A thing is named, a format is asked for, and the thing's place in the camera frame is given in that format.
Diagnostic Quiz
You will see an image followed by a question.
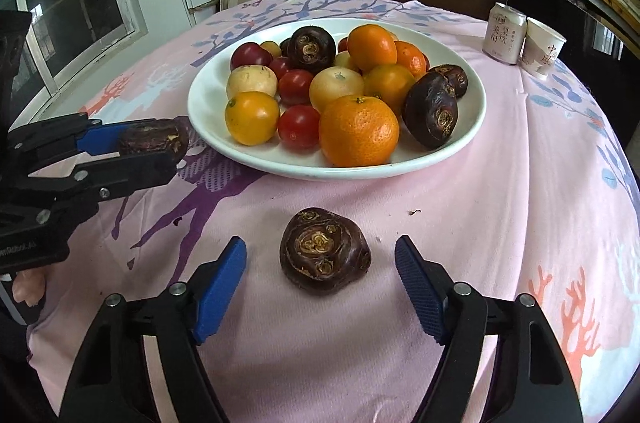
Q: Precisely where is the dark water chestnut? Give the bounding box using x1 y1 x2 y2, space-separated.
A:
279 207 372 296
401 72 458 150
117 118 189 163

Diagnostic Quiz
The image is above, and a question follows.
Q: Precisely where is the pale yellow round fruit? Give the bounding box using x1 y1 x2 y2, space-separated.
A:
227 65 278 99

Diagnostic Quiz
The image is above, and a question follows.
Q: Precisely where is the person's left hand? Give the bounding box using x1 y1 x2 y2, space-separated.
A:
12 267 48 308

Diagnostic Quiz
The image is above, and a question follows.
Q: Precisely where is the white ceramic plate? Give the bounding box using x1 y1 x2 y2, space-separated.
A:
188 19 486 180

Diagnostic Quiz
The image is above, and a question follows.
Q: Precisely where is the pink printed tablecloth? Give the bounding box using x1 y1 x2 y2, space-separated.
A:
27 0 639 422

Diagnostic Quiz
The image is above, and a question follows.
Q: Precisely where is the yellow orange tomato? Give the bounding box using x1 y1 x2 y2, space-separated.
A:
224 91 280 146

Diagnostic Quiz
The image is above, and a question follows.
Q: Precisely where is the large orange mandarin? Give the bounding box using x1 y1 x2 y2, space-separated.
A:
319 94 399 167

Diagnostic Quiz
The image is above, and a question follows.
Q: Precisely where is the dark red tomato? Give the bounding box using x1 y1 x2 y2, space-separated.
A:
230 42 273 71

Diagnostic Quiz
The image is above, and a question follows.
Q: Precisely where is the red cherry tomato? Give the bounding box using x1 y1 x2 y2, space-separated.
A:
278 104 320 151

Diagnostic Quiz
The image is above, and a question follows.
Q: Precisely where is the white paper cup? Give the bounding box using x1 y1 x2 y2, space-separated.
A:
520 16 566 80

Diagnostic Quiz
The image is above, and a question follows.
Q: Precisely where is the pink beverage can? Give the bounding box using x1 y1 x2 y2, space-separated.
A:
483 2 527 65

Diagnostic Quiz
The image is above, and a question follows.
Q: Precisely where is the black glossy panel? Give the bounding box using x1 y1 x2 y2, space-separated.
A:
504 0 640 114

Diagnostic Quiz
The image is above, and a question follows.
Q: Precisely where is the window with white frame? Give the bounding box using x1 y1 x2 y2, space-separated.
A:
1 0 134 123

